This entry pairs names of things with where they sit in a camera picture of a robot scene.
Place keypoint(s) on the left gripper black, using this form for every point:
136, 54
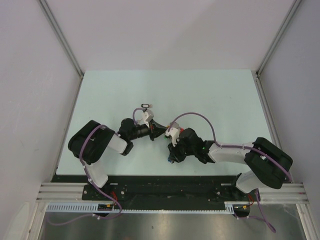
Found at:
156, 129

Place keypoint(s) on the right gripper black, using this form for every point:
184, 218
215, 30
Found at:
174, 153

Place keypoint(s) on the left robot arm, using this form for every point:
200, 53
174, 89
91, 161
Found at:
92, 140

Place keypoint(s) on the black key tag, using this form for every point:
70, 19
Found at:
146, 105

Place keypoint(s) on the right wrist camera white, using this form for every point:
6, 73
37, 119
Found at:
173, 133

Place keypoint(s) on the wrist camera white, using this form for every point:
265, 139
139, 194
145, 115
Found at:
173, 133
147, 115

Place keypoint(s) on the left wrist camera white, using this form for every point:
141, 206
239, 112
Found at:
147, 115

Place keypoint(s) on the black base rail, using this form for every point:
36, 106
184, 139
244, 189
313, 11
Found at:
156, 193

